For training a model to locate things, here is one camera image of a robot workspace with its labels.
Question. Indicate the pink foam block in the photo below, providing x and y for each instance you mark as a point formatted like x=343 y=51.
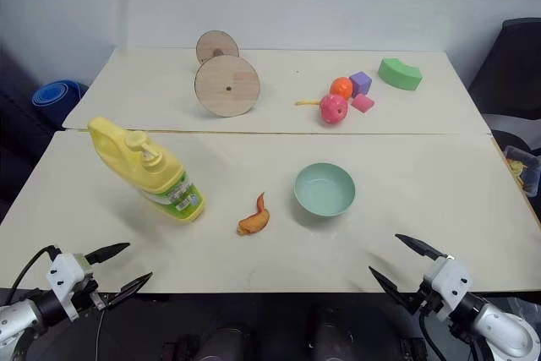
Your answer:
x=363 y=103

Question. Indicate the red toy apple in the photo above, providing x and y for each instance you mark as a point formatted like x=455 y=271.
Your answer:
x=333 y=109

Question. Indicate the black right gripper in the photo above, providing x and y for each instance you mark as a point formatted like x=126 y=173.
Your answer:
x=426 y=298

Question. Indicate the blue round container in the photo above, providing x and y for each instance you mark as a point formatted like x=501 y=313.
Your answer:
x=57 y=96

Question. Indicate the orange toy fruit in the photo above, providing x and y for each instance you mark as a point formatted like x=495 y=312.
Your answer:
x=341 y=87

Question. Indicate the yellow detergent bottle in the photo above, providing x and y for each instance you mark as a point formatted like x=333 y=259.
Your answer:
x=160 y=171

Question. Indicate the dark rounded shape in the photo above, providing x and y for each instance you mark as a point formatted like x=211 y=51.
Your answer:
x=228 y=344

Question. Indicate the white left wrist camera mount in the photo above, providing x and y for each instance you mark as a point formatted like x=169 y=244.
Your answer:
x=63 y=274

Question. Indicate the black chair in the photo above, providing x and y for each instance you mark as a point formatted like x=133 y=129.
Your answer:
x=511 y=69

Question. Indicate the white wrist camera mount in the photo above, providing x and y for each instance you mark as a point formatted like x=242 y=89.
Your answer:
x=63 y=274
x=450 y=278

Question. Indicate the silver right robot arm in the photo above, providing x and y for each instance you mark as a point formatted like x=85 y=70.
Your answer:
x=503 y=328

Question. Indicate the mint green bowl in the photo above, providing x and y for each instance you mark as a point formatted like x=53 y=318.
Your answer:
x=325 y=192

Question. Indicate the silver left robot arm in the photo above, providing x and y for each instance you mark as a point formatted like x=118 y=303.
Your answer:
x=17 y=319

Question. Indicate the green curved foam block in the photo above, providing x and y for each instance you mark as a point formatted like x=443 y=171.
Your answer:
x=399 y=73

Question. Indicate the clear plastic container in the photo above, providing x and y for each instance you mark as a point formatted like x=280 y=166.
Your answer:
x=524 y=168

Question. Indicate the yellow toy stick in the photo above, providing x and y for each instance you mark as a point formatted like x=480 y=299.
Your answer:
x=307 y=102

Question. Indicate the orange toy chicken wing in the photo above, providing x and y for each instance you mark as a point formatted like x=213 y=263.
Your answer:
x=255 y=223

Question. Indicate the wooden spool with two discs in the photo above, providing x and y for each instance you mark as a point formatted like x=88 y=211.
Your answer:
x=228 y=86

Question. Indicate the purple foam cube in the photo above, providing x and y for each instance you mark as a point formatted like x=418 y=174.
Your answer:
x=361 y=83

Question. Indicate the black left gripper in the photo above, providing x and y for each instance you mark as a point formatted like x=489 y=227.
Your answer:
x=89 y=293

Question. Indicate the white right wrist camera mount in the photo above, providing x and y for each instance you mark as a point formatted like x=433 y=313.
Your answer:
x=450 y=278

